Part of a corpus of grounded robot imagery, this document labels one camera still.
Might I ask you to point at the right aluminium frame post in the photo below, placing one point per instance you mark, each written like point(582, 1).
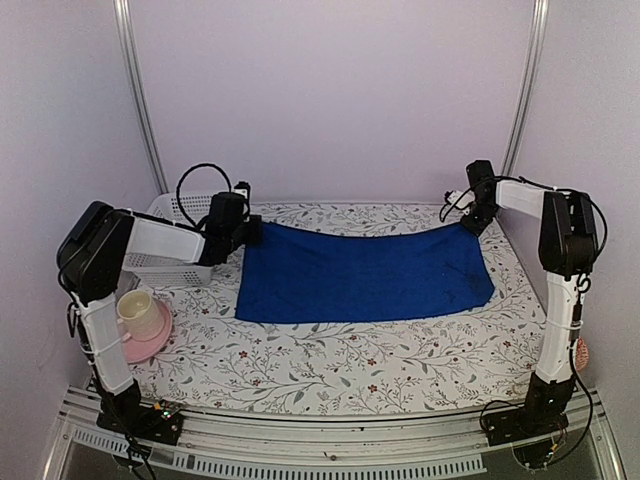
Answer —
point(532, 60)

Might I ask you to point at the white plastic basket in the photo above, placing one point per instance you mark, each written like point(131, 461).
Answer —
point(155, 271)

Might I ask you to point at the orange patterned round object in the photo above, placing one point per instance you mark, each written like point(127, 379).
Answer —
point(582, 356)

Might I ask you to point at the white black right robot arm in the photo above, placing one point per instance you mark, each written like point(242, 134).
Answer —
point(568, 248)

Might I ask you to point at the pink plate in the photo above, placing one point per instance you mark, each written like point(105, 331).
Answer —
point(136, 350)

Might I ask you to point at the pink cup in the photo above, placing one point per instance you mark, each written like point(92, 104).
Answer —
point(137, 314)

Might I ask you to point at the aluminium frame post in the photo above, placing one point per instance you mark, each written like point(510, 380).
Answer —
point(126, 36)
point(532, 60)

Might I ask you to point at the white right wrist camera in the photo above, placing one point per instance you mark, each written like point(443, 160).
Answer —
point(459, 199)

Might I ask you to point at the blue towel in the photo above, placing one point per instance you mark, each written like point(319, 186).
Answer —
point(296, 276)

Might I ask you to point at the left aluminium frame post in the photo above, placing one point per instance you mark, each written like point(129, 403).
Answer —
point(126, 36)

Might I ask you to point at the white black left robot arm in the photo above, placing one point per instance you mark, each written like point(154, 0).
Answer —
point(90, 262)

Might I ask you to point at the aluminium front rail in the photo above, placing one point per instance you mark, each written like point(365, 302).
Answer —
point(217, 444)

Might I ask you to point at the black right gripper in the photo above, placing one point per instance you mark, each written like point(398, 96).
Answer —
point(475, 226)

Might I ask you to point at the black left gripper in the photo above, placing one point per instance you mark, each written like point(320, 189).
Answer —
point(255, 237)

